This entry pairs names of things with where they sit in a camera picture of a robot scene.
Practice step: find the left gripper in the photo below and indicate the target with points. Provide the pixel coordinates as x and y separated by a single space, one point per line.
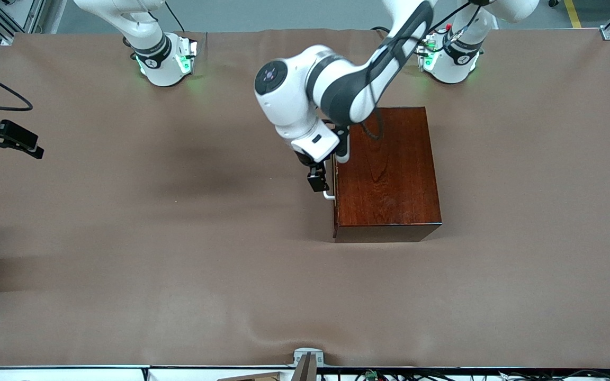
305 159

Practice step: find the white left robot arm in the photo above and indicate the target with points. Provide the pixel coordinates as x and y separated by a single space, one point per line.
289 100

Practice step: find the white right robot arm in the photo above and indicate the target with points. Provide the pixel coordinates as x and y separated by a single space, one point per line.
162 66

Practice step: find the dark red wooden cabinet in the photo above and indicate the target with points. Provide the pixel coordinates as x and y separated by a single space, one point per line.
389 169

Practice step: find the large brown table cloth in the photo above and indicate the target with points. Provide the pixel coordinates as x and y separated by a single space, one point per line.
231 291

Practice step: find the flat tan wood piece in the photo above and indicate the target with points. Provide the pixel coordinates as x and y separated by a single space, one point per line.
262 377

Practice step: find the silver aluminium frame structure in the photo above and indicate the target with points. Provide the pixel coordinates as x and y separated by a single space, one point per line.
32 16

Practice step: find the grey metal mounting bracket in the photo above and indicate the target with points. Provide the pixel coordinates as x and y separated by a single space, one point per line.
307 355

